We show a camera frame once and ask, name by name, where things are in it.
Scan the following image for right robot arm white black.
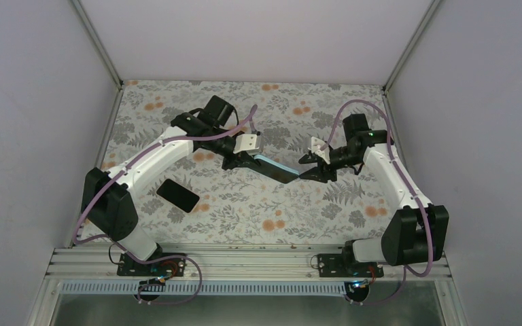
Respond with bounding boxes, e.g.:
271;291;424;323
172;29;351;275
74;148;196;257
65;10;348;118
299;113;449;276

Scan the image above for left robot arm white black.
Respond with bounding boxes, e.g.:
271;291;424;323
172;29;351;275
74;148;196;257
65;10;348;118
73;96;258;275

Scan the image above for black bare phone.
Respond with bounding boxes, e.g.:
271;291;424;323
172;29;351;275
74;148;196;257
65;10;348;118
156;179;200;213

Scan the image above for floral patterned table mat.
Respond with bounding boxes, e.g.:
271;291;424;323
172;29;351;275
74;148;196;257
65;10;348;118
102;80;393;245

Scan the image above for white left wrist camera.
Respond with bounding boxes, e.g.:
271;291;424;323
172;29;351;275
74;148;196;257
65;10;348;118
233;133;263;156

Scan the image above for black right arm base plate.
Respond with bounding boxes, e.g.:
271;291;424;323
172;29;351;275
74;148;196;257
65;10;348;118
309;253;384;278

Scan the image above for white slotted cable duct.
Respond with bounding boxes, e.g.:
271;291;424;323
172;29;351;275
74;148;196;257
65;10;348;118
58;280;363;297

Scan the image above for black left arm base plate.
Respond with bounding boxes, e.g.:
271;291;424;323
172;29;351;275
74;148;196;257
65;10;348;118
116;253;186;278

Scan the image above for aluminium front rail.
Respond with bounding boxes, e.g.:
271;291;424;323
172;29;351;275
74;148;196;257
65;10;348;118
44;243;453;283

